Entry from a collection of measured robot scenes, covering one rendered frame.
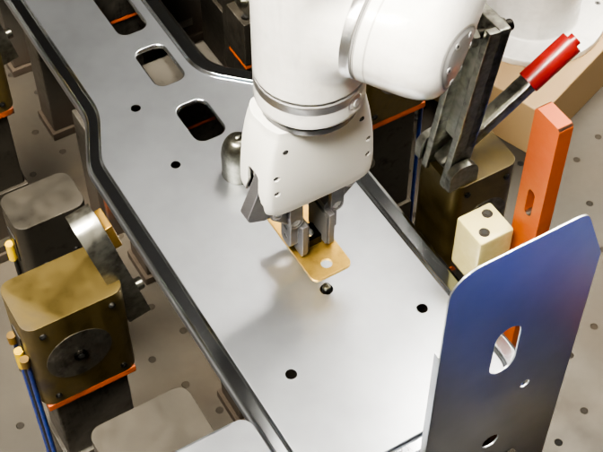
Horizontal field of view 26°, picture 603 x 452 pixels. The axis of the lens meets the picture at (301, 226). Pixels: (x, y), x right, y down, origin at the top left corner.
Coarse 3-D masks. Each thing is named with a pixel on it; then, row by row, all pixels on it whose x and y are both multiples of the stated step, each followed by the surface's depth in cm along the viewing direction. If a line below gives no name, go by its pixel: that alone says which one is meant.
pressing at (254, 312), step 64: (64, 0) 136; (128, 0) 136; (64, 64) 131; (128, 64) 130; (192, 64) 130; (128, 128) 125; (128, 192) 120; (192, 192) 120; (384, 192) 119; (192, 256) 115; (256, 256) 115; (384, 256) 115; (192, 320) 111; (256, 320) 111; (320, 320) 111; (384, 320) 111; (256, 384) 107; (320, 384) 107; (384, 384) 107; (320, 448) 103; (384, 448) 103
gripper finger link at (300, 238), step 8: (272, 216) 105; (280, 216) 105; (304, 224) 107; (288, 232) 108; (296, 232) 108; (304, 232) 107; (288, 240) 109; (296, 240) 109; (304, 240) 108; (296, 248) 110; (304, 248) 109
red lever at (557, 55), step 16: (560, 48) 111; (576, 48) 111; (544, 64) 111; (560, 64) 111; (528, 80) 112; (544, 80) 112; (512, 96) 112; (528, 96) 113; (496, 112) 112; (480, 128) 113; (448, 144) 114
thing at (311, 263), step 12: (276, 228) 112; (312, 228) 111; (312, 240) 110; (312, 252) 111; (324, 252) 111; (336, 252) 111; (300, 264) 110; (312, 264) 110; (336, 264) 110; (348, 264) 110; (312, 276) 109; (324, 276) 109
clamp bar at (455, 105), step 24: (480, 24) 104; (504, 24) 103; (480, 48) 103; (504, 48) 104; (480, 72) 104; (456, 96) 110; (480, 96) 107; (456, 120) 111; (480, 120) 110; (432, 144) 114; (456, 144) 110
